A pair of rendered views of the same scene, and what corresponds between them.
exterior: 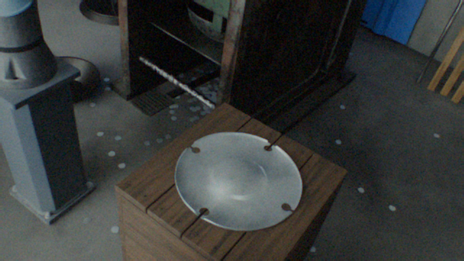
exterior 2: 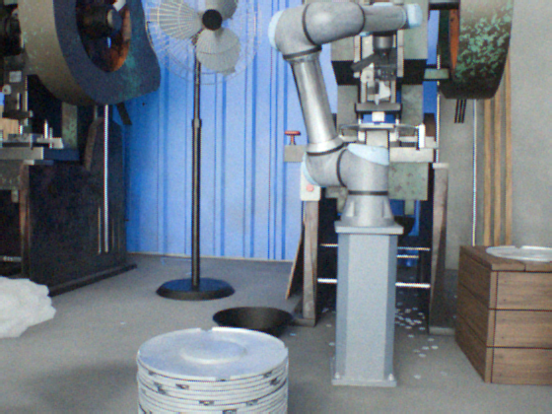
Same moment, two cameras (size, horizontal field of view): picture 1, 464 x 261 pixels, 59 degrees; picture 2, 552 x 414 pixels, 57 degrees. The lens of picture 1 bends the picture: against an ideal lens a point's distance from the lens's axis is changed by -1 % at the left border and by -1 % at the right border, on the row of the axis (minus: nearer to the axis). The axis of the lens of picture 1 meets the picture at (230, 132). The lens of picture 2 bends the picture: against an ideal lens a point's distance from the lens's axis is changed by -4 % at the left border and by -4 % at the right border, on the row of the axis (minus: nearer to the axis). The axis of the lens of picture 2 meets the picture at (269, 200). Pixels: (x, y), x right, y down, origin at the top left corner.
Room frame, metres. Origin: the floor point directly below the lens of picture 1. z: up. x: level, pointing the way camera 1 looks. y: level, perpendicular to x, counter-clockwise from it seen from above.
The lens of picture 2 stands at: (-0.55, 1.35, 0.59)
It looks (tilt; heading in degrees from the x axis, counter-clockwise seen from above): 3 degrees down; 338
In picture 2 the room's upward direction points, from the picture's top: 1 degrees clockwise
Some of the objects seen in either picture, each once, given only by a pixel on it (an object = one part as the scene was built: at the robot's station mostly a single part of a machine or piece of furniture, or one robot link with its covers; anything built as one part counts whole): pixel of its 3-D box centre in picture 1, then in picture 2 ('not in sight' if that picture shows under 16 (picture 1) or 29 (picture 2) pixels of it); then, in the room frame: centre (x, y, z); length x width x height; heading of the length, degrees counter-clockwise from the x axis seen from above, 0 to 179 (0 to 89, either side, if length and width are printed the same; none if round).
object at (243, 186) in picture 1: (238, 176); (533, 253); (0.63, -0.04, 0.35); 0.29 x 0.29 x 0.01
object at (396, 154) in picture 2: not in sight; (378, 155); (1.38, 0.07, 0.68); 0.45 x 0.30 x 0.06; 55
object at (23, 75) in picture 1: (19, 52); (367, 207); (0.76, 0.51, 0.50); 0.15 x 0.15 x 0.10
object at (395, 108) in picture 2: not in sight; (378, 111); (1.38, 0.06, 0.86); 0.20 x 0.16 x 0.05; 55
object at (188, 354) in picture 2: not in sight; (213, 350); (0.42, 1.07, 0.25); 0.29 x 0.29 x 0.01
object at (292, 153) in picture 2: not in sight; (297, 167); (1.37, 0.45, 0.62); 0.10 x 0.06 x 0.20; 55
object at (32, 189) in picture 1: (40, 138); (365, 300); (0.76, 0.51, 0.23); 0.19 x 0.19 x 0.45; 62
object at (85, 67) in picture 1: (61, 85); (252, 325); (1.23, 0.68, 0.04); 0.30 x 0.30 x 0.07
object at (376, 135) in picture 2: not in sight; (377, 143); (1.24, 0.17, 0.72); 0.25 x 0.14 x 0.14; 145
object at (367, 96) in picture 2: not in sight; (379, 69); (1.35, 0.09, 1.04); 0.17 x 0.15 x 0.30; 145
